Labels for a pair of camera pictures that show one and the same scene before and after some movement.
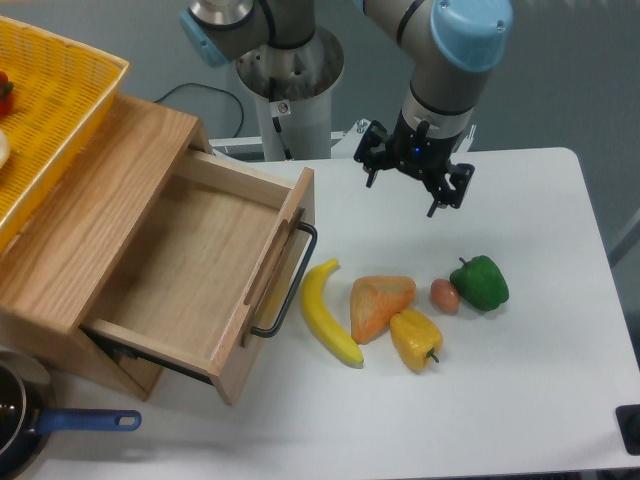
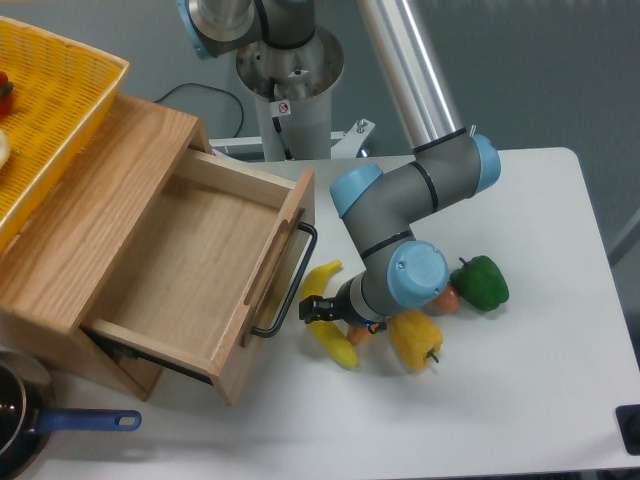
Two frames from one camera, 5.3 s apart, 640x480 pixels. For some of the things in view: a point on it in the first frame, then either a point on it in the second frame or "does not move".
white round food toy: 4,148 does not move
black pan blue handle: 28,414 does not move
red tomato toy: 6,95 does not move
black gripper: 424,155 -> 344,310
